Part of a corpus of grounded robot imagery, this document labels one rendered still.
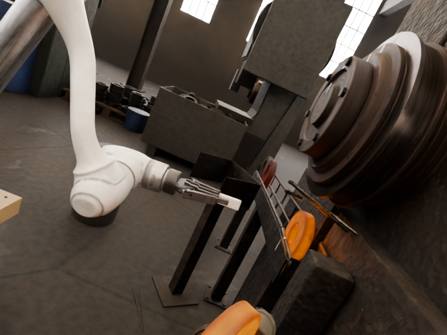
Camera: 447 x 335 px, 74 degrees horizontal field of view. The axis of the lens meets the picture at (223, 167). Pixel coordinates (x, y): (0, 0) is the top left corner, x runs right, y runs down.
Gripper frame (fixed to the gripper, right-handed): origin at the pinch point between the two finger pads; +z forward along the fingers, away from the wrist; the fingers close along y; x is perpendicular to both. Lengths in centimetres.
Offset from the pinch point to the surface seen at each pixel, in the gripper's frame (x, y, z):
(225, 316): 3, 50, 1
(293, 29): 108, -258, 19
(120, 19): 117, -1000, -498
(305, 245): -1.8, 7.7, 24.0
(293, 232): -3.7, -3.1, 22.8
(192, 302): -74, -43, 4
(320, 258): 3.4, 23.7, 22.1
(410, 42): 54, 9, 25
